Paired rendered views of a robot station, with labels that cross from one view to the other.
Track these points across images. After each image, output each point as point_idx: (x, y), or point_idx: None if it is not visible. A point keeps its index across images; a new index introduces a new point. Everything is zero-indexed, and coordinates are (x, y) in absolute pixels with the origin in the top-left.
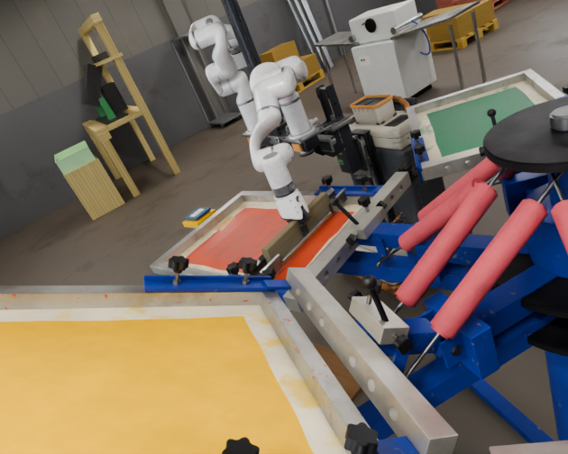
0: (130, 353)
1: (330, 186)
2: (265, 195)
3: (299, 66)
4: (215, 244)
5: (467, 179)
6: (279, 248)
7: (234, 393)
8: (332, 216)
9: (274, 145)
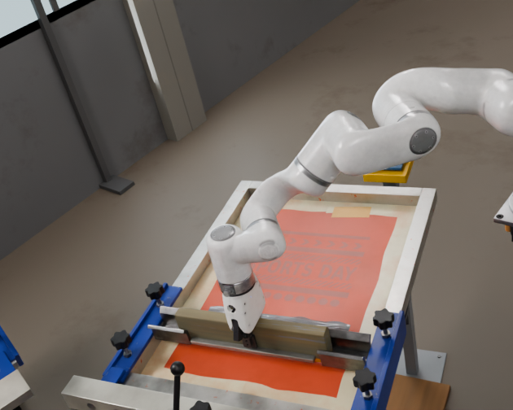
0: None
1: (383, 331)
2: (408, 233)
3: (508, 119)
4: (291, 228)
5: None
6: (196, 327)
7: None
8: None
9: (263, 221)
